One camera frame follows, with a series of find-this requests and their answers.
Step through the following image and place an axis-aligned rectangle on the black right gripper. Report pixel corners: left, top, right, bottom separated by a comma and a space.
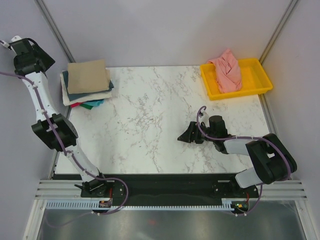
177, 121, 216, 144

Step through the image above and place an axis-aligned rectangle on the beige t shirt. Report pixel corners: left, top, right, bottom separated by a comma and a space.
67, 59, 110, 94

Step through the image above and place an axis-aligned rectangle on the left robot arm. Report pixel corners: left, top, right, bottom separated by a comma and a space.
9, 36, 110, 197

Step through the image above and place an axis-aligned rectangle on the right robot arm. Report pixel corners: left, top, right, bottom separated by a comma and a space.
177, 113, 298, 197

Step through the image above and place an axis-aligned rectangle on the folded cream t shirt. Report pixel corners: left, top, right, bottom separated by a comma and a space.
60, 73, 112, 106

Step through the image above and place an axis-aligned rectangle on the folded blue-grey t shirt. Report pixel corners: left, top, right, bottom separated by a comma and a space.
60, 70, 114, 102

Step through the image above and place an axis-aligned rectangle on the folded red t shirt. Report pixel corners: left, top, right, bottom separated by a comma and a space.
70, 102, 83, 108

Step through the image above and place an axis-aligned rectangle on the pink t shirt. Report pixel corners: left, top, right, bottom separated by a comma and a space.
207, 48, 243, 94

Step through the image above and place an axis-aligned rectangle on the folded green t shirt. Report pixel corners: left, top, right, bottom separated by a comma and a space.
80, 103, 93, 110

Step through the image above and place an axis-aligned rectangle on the yellow plastic bin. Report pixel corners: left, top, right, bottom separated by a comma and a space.
200, 58, 273, 101

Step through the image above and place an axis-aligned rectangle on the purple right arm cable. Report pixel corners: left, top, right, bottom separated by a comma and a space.
196, 105, 292, 186

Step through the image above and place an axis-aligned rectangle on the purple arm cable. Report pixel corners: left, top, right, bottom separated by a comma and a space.
0, 71, 106, 183
196, 105, 292, 186

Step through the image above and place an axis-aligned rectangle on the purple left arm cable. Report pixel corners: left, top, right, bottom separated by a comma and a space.
0, 71, 106, 183

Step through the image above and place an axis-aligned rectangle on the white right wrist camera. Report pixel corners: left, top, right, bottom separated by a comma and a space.
199, 111, 209, 125

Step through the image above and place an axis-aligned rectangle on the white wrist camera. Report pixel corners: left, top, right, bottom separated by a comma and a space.
0, 35, 22, 50
199, 111, 209, 125

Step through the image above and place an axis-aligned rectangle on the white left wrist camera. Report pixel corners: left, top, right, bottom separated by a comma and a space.
0, 35, 22, 50

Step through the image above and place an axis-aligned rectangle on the left corner aluminium post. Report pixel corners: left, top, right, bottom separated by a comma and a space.
34, 0, 76, 63

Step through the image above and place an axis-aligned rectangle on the corner aluminium post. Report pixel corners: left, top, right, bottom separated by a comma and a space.
34, 0, 76, 63
259, 0, 300, 65

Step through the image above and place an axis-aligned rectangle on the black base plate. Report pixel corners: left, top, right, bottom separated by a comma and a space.
77, 173, 259, 208

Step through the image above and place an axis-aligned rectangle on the aluminium frame rail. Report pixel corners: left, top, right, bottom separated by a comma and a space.
35, 175, 307, 201

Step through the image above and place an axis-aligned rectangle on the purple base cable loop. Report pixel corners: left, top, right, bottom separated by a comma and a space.
91, 177, 130, 216

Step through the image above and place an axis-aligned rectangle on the white slotted cable duct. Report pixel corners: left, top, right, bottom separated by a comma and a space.
45, 198, 236, 212

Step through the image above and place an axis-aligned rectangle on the right corner aluminium post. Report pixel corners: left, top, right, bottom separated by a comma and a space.
259, 0, 300, 65

